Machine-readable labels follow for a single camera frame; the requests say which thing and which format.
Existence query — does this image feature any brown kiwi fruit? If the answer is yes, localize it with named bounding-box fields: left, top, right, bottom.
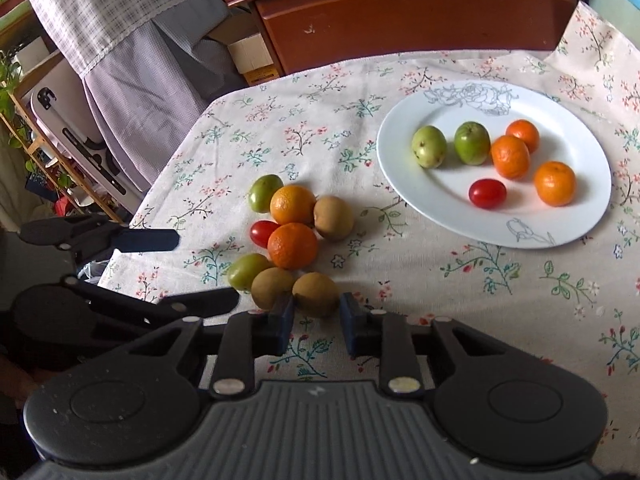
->
left=313, top=195, right=355, bottom=241
left=292, top=271, right=341, bottom=319
left=250, top=266, right=296, bottom=311

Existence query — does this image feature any lilac checked cloth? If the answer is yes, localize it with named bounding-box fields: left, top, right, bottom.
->
left=15, top=0, right=214, bottom=194

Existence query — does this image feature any red cherry tomato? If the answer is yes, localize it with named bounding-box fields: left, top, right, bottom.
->
left=468, top=178, right=508, bottom=210
left=249, top=219, right=281, bottom=250

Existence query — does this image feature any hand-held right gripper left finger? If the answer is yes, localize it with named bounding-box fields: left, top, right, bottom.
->
left=104, top=295, right=296, bottom=399

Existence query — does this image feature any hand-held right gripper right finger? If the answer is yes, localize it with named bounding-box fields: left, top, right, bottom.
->
left=339, top=291, right=547, bottom=397

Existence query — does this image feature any floral tablecloth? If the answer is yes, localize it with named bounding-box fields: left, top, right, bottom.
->
left=96, top=1, right=640, bottom=472

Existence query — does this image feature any oval green jujube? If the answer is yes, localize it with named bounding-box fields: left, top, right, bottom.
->
left=227, top=253, right=274, bottom=292

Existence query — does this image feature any orange mandarin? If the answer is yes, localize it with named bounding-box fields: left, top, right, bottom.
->
left=505, top=118, right=541, bottom=155
left=533, top=160, right=577, bottom=208
left=490, top=134, right=531, bottom=180
left=267, top=222, right=320, bottom=271
left=269, top=184, right=318, bottom=226

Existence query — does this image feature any large green jujube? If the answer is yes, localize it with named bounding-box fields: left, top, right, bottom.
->
left=453, top=121, right=491, bottom=166

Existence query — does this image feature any small green jujube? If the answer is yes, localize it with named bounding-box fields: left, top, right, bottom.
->
left=248, top=173, right=285, bottom=215

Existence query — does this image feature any open cardboard box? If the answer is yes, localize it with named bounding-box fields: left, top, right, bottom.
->
left=207, top=9, right=280, bottom=87

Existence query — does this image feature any green potted plant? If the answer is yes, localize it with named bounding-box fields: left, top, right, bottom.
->
left=0, top=0, right=34, bottom=162

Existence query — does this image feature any pale spotted green jujube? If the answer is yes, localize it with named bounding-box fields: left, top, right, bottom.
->
left=411, top=125, right=448, bottom=170

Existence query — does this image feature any grey garment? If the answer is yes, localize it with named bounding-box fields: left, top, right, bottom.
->
left=150, top=0, right=247, bottom=104

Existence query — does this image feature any white plate with line drawing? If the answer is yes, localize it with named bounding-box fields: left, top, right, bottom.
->
left=376, top=79, right=613, bottom=250

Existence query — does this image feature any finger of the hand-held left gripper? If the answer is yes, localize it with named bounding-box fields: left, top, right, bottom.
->
left=60, top=274, right=242, bottom=321
left=16, top=213, right=181, bottom=266

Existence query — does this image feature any wooden shelf rack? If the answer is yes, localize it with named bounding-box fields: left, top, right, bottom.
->
left=0, top=0, right=127, bottom=227

